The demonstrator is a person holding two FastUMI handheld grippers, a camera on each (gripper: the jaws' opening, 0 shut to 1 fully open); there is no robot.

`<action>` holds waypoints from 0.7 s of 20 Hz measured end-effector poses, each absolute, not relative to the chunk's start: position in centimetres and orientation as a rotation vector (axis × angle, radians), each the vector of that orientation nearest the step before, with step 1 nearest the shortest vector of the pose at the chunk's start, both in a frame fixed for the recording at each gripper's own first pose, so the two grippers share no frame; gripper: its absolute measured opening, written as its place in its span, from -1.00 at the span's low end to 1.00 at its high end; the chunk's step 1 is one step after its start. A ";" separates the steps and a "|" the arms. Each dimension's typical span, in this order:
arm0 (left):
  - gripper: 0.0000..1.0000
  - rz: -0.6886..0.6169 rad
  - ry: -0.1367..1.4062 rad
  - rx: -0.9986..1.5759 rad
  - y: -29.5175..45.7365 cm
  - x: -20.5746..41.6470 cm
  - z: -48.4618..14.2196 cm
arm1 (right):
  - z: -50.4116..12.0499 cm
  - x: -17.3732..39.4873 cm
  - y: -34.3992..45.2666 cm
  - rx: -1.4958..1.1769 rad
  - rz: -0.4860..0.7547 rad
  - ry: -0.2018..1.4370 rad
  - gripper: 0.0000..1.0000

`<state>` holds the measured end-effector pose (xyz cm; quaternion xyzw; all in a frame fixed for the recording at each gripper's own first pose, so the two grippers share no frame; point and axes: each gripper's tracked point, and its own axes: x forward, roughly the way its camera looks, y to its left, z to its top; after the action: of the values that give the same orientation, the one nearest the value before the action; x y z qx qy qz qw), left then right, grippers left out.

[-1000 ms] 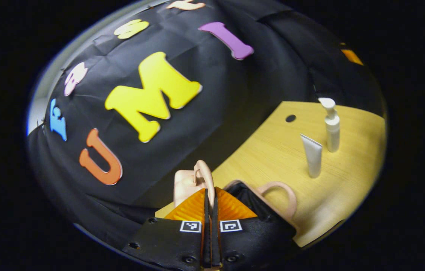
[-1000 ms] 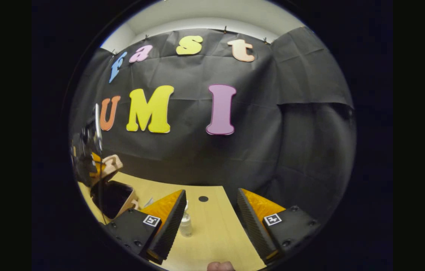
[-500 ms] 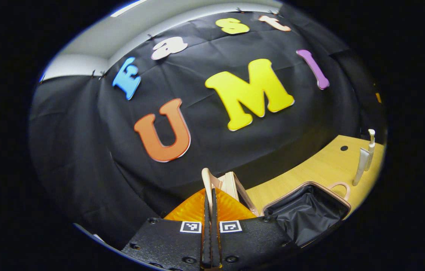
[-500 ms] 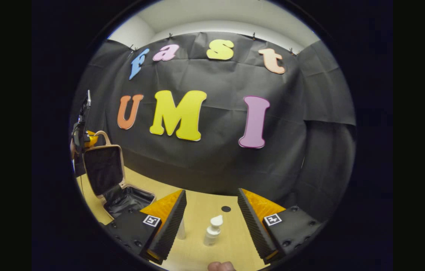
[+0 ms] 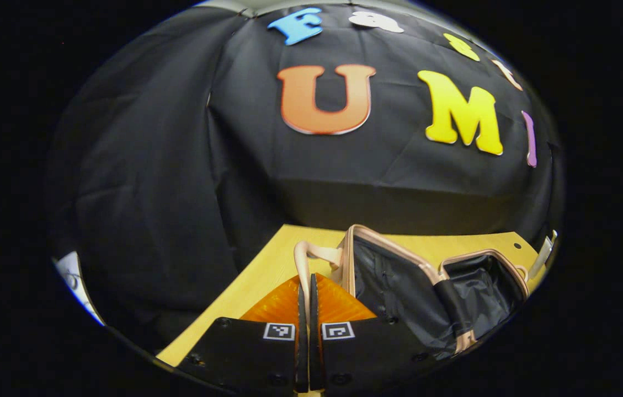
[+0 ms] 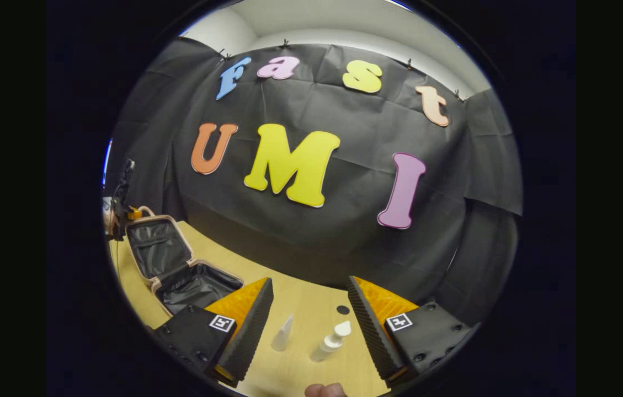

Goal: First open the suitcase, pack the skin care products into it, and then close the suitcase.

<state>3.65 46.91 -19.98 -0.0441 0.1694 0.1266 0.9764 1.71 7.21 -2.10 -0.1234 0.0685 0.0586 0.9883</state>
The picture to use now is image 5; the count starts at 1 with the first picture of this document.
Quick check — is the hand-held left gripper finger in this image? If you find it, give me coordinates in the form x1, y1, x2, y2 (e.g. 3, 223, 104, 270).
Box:
178, 275, 310, 394
310, 273, 445, 393

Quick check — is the pink hard-shell suitcase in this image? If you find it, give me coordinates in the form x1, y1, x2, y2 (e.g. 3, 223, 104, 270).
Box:
294, 223, 531, 359

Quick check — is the black backdrop cloth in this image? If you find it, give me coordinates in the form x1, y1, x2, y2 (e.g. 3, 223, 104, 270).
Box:
46, 0, 566, 353

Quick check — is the white printed board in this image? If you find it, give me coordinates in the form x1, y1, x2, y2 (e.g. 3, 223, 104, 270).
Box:
53, 251, 105, 326

